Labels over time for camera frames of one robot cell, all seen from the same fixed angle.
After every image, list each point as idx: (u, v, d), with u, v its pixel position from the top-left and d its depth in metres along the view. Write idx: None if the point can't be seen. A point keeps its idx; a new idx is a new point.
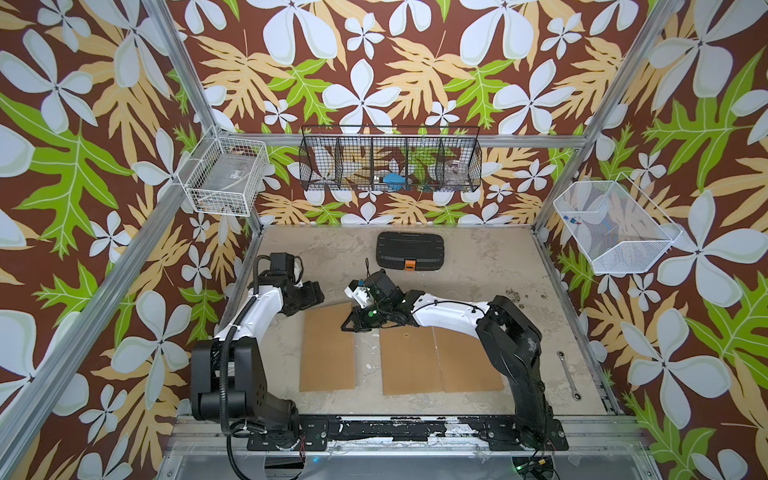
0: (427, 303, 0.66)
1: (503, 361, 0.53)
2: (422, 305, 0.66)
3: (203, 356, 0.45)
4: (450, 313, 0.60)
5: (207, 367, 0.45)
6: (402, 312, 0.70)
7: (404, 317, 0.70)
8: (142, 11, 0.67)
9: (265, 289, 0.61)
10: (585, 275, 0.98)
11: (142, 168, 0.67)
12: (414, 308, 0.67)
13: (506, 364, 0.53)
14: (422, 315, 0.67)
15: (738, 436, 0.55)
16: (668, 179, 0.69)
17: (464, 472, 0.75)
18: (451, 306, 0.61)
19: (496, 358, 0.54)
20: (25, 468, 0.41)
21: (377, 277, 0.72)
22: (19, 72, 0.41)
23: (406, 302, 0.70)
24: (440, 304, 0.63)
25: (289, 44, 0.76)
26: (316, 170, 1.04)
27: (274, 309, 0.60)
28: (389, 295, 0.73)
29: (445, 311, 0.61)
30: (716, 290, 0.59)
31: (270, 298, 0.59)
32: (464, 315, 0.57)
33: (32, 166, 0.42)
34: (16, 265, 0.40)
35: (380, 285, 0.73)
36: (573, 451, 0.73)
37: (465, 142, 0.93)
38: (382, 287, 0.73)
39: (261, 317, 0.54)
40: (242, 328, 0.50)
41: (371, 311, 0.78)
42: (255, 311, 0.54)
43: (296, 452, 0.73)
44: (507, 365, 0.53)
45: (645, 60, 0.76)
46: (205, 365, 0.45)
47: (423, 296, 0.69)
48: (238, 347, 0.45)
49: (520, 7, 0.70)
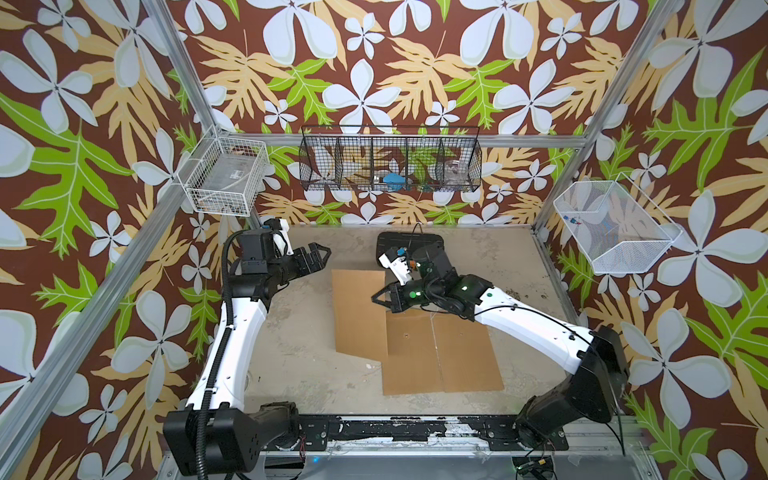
0: (503, 306, 0.53)
1: (589, 404, 0.45)
2: (493, 306, 0.54)
3: (177, 432, 0.38)
4: (532, 327, 0.49)
5: (185, 444, 0.39)
6: (458, 300, 0.58)
7: (460, 307, 0.57)
8: (142, 11, 0.67)
9: (239, 311, 0.50)
10: (585, 275, 0.98)
11: (142, 168, 0.67)
12: (478, 308, 0.55)
13: (586, 405, 0.46)
14: (488, 318, 0.55)
15: (738, 436, 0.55)
16: (668, 179, 0.69)
17: (464, 472, 0.75)
18: (535, 320, 0.50)
19: (575, 396, 0.47)
20: (25, 469, 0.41)
21: (434, 252, 0.59)
22: (19, 72, 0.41)
23: (468, 290, 0.58)
24: (520, 311, 0.52)
25: (289, 44, 0.76)
26: (316, 170, 1.04)
27: (257, 333, 0.51)
28: (443, 276, 0.60)
29: (527, 323, 0.50)
30: (716, 290, 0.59)
31: (249, 325, 0.49)
32: (556, 340, 0.47)
33: (32, 167, 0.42)
34: (16, 265, 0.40)
35: (436, 263, 0.59)
36: (573, 451, 0.73)
37: (465, 142, 0.93)
38: (438, 264, 0.59)
39: (240, 359, 0.45)
40: (217, 389, 0.42)
41: (413, 289, 0.66)
42: (231, 350, 0.45)
43: (296, 452, 0.73)
44: (586, 406, 0.46)
45: (645, 60, 0.76)
46: (183, 443, 0.39)
47: (495, 291, 0.56)
48: (215, 419, 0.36)
49: (520, 7, 0.70)
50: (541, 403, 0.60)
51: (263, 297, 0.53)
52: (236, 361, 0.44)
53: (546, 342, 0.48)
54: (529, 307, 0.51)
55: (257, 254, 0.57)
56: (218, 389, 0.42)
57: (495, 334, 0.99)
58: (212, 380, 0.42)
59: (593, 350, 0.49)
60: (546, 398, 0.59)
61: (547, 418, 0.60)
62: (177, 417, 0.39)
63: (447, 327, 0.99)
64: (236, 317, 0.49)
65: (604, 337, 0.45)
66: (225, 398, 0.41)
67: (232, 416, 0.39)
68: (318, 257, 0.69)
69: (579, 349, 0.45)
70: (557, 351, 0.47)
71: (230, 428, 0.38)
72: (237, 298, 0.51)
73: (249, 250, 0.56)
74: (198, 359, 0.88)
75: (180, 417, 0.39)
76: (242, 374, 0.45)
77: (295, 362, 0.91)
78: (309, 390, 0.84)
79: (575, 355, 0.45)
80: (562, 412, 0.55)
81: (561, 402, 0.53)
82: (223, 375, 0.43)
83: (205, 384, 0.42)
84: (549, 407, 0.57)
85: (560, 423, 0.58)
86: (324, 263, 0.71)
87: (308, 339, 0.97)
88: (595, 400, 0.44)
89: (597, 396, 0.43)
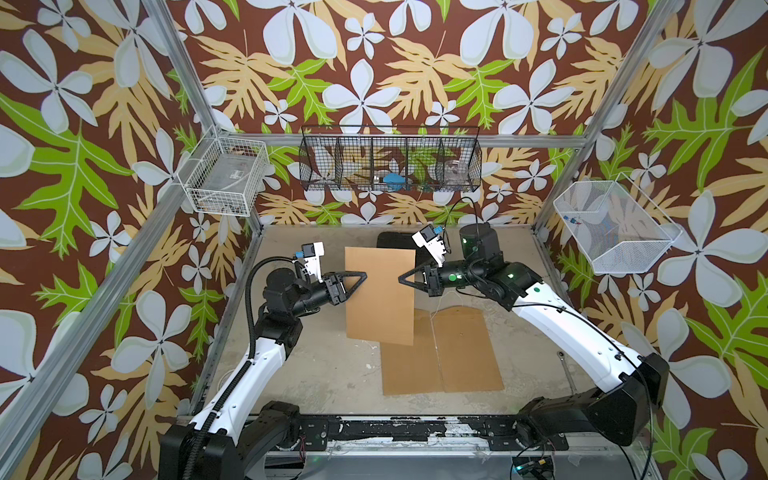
0: (549, 306, 0.50)
1: (610, 424, 0.44)
2: (538, 303, 0.50)
3: (172, 447, 0.40)
4: (577, 336, 0.46)
5: (172, 464, 0.40)
6: (499, 285, 0.54)
7: (500, 293, 0.54)
8: (142, 11, 0.67)
9: (263, 349, 0.54)
10: (585, 275, 0.98)
11: (142, 168, 0.67)
12: (521, 300, 0.51)
13: (605, 423, 0.45)
14: (530, 312, 0.51)
15: (738, 437, 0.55)
16: (668, 180, 0.70)
17: (464, 472, 0.75)
18: (582, 329, 0.47)
19: (597, 411, 0.45)
20: (25, 469, 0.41)
21: (484, 231, 0.55)
22: (19, 72, 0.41)
23: (513, 278, 0.54)
24: (565, 316, 0.48)
25: (290, 44, 0.76)
26: (316, 170, 1.04)
27: (271, 375, 0.54)
28: (487, 258, 0.56)
29: (571, 330, 0.47)
30: (716, 289, 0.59)
31: (267, 365, 0.52)
32: (599, 355, 0.44)
33: (32, 166, 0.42)
34: (16, 265, 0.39)
35: (484, 243, 0.55)
36: (573, 451, 0.73)
37: (465, 142, 0.93)
38: (485, 244, 0.55)
39: (249, 394, 0.47)
40: (220, 414, 0.44)
41: (453, 272, 0.61)
42: (245, 381, 0.49)
43: (297, 452, 0.73)
44: (606, 426, 0.45)
45: (645, 60, 0.76)
46: (173, 459, 0.40)
47: (542, 288, 0.52)
48: (209, 443, 0.43)
49: (520, 7, 0.70)
50: (552, 407, 0.59)
51: (287, 343, 0.57)
52: (244, 394, 0.47)
53: (587, 354, 0.45)
54: (575, 314, 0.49)
55: (280, 306, 0.57)
56: (221, 415, 0.44)
57: (495, 334, 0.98)
58: (219, 404, 0.45)
59: (639, 376, 0.46)
60: (559, 405, 0.57)
61: (555, 423, 0.59)
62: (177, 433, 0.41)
63: (447, 327, 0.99)
64: (258, 353, 0.54)
65: (653, 364, 0.42)
66: (226, 425, 0.43)
67: (223, 445, 0.40)
68: (344, 286, 0.65)
69: (622, 371, 0.42)
70: (597, 366, 0.44)
71: (219, 457, 0.39)
72: (263, 339, 0.56)
73: (272, 302, 0.56)
74: (198, 359, 0.88)
75: (178, 433, 0.41)
76: (246, 410, 0.47)
77: (294, 362, 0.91)
78: (309, 390, 0.84)
79: (616, 375, 0.42)
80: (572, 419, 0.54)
81: (577, 413, 0.51)
82: (229, 403, 0.45)
83: (212, 406, 0.45)
84: (558, 412, 0.57)
85: (562, 427, 0.58)
86: (347, 296, 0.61)
87: (308, 339, 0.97)
88: (621, 423, 0.42)
89: (627, 421, 0.41)
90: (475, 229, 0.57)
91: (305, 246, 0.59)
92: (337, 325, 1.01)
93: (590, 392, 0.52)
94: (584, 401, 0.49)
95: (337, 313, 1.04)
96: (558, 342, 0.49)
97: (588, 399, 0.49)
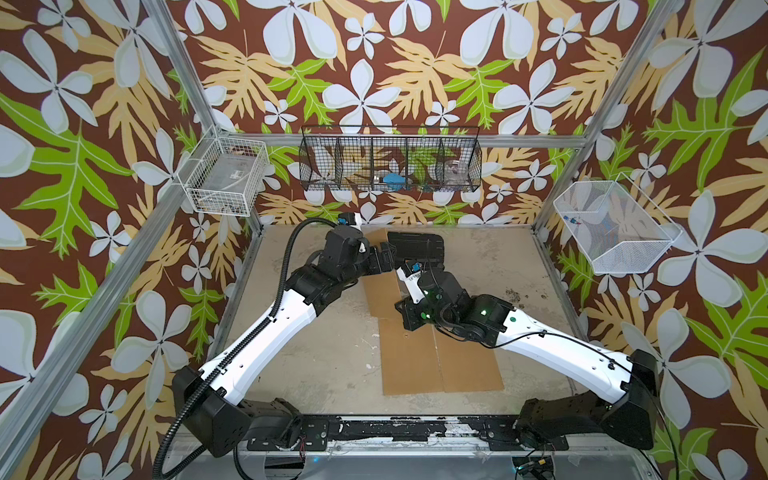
0: (531, 335, 0.49)
1: (629, 434, 0.44)
2: (520, 335, 0.49)
3: (180, 387, 0.41)
4: (569, 358, 0.45)
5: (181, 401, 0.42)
6: (478, 327, 0.52)
7: (481, 334, 0.52)
8: (142, 11, 0.67)
9: (289, 306, 0.49)
10: (585, 275, 0.98)
11: (142, 168, 0.67)
12: (503, 337, 0.50)
13: (622, 433, 0.44)
14: (515, 345, 0.50)
15: (737, 436, 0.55)
16: (668, 179, 0.69)
17: (464, 472, 0.75)
18: (569, 348, 0.46)
19: (612, 424, 0.45)
20: (25, 468, 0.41)
21: (441, 276, 0.54)
22: (19, 72, 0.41)
23: (487, 315, 0.52)
24: (549, 339, 0.48)
25: (289, 44, 0.76)
26: (316, 170, 1.04)
27: (294, 333, 0.50)
28: (455, 301, 0.55)
29: (558, 351, 0.46)
30: (716, 290, 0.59)
31: (289, 324, 0.47)
32: (594, 370, 0.44)
33: (32, 166, 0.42)
34: (16, 265, 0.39)
35: (445, 288, 0.54)
36: (573, 451, 0.73)
37: (465, 142, 0.93)
38: (448, 288, 0.53)
39: (261, 354, 0.44)
40: (224, 371, 0.42)
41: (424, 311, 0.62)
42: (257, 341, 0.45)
43: (296, 452, 0.73)
44: (624, 434, 0.44)
45: (645, 60, 0.76)
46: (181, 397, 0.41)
47: (518, 317, 0.51)
48: (207, 400, 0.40)
49: (520, 7, 0.70)
50: (554, 412, 0.59)
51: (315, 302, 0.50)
52: (255, 356, 0.44)
53: (583, 371, 0.44)
54: (558, 334, 0.48)
55: (334, 257, 0.54)
56: (226, 372, 0.42)
57: None
58: (226, 361, 0.43)
59: (635, 379, 0.47)
60: (560, 409, 0.57)
61: (558, 428, 0.59)
62: (188, 376, 0.41)
63: None
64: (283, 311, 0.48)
65: (643, 362, 0.43)
66: (225, 385, 0.41)
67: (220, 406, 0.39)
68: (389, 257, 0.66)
69: (621, 381, 0.42)
70: (597, 382, 0.44)
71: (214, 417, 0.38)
72: (295, 293, 0.50)
73: (330, 250, 0.53)
74: (198, 359, 0.88)
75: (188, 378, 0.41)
76: (254, 370, 0.44)
77: (294, 362, 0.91)
78: (309, 390, 0.84)
79: (617, 386, 0.42)
80: (576, 424, 0.54)
81: (583, 417, 0.51)
82: (237, 361, 0.43)
83: (218, 363, 0.43)
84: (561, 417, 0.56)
85: (566, 430, 0.58)
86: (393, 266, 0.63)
87: (308, 340, 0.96)
88: (638, 430, 0.42)
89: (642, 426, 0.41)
90: (433, 276, 0.55)
91: (346, 214, 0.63)
92: (336, 324, 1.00)
93: (593, 400, 0.51)
94: (589, 407, 0.51)
95: (337, 313, 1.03)
96: (551, 365, 0.48)
97: (592, 406, 0.50)
